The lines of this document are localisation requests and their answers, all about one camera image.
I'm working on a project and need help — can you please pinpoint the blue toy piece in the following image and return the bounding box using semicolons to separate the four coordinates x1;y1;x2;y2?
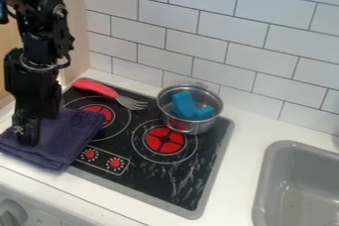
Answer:
169;90;218;121

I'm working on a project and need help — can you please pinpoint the red handled fork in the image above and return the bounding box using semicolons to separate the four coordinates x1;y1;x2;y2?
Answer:
72;78;150;111

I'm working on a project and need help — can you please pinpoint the toy stove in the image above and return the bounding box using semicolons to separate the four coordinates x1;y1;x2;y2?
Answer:
59;76;236;220

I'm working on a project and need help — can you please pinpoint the toy sink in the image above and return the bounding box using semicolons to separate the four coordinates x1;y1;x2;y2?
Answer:
250;140;339;226

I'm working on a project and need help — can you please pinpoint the silver pot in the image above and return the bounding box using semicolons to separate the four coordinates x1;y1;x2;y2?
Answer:
155;82;226;136

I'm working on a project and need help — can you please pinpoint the purple cloth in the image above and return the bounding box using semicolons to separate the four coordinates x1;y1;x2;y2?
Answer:
0;106;108;171

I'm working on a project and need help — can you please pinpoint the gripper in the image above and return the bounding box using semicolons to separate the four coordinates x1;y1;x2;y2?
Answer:
2;48;64;147

